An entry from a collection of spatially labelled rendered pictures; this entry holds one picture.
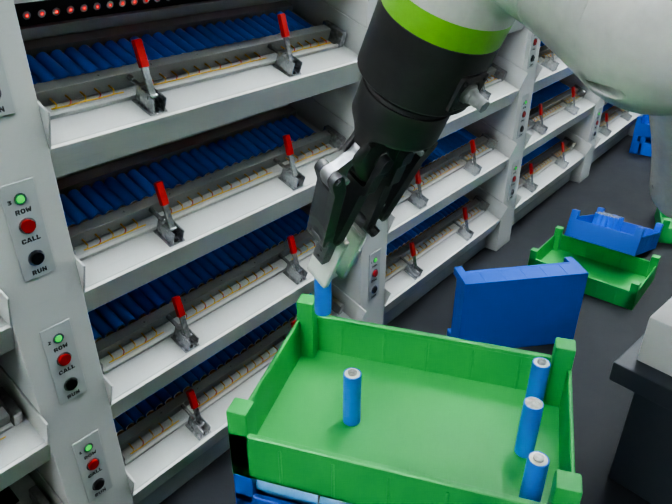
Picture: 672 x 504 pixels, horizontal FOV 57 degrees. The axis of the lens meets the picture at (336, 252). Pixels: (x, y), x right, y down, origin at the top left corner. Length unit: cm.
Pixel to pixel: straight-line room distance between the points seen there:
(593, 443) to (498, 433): 75
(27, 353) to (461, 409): 53
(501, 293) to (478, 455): 87
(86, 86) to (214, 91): 18
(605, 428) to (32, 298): 111
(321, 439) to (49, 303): 40
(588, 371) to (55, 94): 125
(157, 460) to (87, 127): 59
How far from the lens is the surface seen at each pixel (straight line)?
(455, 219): 182
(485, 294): 147
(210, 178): 104
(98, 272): 91
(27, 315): 85
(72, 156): 82
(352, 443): 65
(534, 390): 68
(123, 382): 102
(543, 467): 57
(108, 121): 85
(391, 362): 74
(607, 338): 171
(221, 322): 110
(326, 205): 52
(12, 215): 80
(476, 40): 43
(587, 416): 147
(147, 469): 115
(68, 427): 97
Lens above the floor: 95
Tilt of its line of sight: 29 degrees down
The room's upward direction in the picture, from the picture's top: straight up
